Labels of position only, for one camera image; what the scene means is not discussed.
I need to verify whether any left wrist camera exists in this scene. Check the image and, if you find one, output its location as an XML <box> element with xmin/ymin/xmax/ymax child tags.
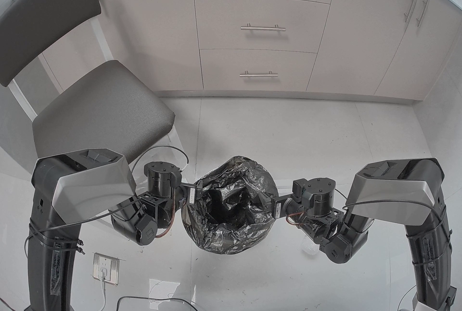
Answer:
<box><xmin>168</xmin><ymin>171</ymin><xmax>182</xmax><ymax>194</ymax></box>

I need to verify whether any black cable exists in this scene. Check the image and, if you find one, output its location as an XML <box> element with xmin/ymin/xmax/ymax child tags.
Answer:
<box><xmin>24</xmin><ymin>197</ymin><xmax>142</xmax><ymax>256</ymax></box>
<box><xmin>117</xmin><ymin>296</ymin><xmax>199</xmax><ymax>311</ymax></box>
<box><xmin>342</xmin><ymin>200</ymin><xmax>447</xmax><ymax>231</ymax></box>
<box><xmin>131</xmin><ymin>144</ymin><xmax>190</xmax><ymax>175</ymax></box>

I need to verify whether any white plastic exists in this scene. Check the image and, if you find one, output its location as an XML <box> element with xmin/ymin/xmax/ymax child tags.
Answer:
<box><xmin>301</xmin><ymin>234</ymin><xmax>321</xmax><ymax>257</ymax></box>

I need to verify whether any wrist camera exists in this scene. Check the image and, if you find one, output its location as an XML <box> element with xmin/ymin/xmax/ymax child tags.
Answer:
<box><xmin>168</xmin><ymin>171</ymin><xmax>182</xmax><ymax>194</ymax></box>
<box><xmin>291</xmin><ymin>178</ymin><xmax>308</xmax><ymax>200</ymax></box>

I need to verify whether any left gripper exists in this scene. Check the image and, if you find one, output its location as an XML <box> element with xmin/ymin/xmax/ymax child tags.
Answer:
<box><xmin>177</xmin><ymin>184</ymin><xmax>198</xmax><ymax>209</ymax></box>

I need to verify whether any white cable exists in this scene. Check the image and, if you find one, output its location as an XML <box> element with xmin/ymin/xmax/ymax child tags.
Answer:
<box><xmin>97</xmin><ymin>266</ymin><xmax>109</xmax><ymax>311</ymax></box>

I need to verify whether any black plastic bag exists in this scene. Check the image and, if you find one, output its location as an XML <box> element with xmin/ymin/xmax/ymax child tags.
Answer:
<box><xmin>181</xmin><ymin>155</ymin><xmax>279</xmax><ymax>256</ymax></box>

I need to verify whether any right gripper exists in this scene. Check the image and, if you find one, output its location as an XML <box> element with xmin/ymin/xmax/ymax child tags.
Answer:
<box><xmin>260</xmin><ymin>193</ymin><xmax>302</xmax><ymax>221</ymax></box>

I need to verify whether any beige cabinet with drawers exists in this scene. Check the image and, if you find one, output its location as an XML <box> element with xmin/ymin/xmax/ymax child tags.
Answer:
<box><xmin>10</xmin><ymin>0</ymin><xmax>462</xmax><ymax>103</ymax></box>

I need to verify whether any grey padded white-framed chair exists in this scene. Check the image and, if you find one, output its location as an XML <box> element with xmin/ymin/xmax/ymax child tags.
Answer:
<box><xmin>0</xmin><ymin>0</ymin><xmax>176</xmax><ymax>174</ymax></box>

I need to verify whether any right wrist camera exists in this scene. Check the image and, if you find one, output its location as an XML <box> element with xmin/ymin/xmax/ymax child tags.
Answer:
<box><xmin>291</xmin><ymin>178</ymin><xmax>308</xmax><ymax>200</ymax></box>

